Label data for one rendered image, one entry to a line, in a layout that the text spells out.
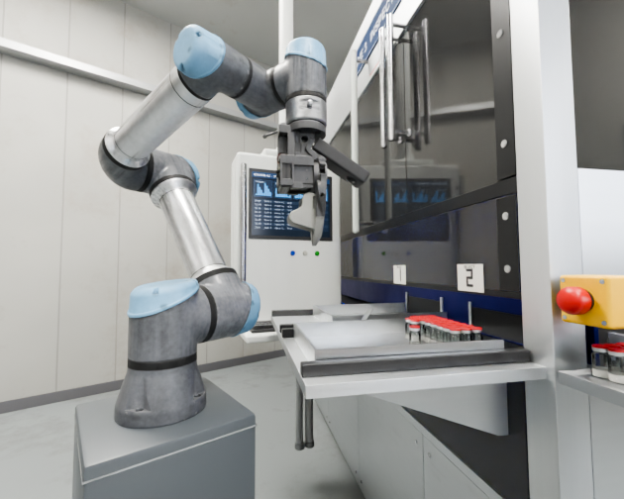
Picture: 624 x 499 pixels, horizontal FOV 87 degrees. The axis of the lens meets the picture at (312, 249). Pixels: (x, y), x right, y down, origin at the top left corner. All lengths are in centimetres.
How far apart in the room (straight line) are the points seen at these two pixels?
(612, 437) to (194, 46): 91
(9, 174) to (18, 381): 155
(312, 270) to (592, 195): 108
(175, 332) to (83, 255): 273
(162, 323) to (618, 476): 79
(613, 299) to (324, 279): 115
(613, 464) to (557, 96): 61
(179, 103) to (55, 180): 276
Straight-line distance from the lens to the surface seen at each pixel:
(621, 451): 81
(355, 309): 118
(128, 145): 81
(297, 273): 148
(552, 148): 69
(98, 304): 334
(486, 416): 75
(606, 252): 74
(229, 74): 63
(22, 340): 336
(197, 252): 77
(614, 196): 77
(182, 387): 64
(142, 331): 63
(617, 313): 60
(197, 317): 64
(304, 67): 64
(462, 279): 82
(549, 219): 66
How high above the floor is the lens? 104
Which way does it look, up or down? 3 degrees up
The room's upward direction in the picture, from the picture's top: straight up
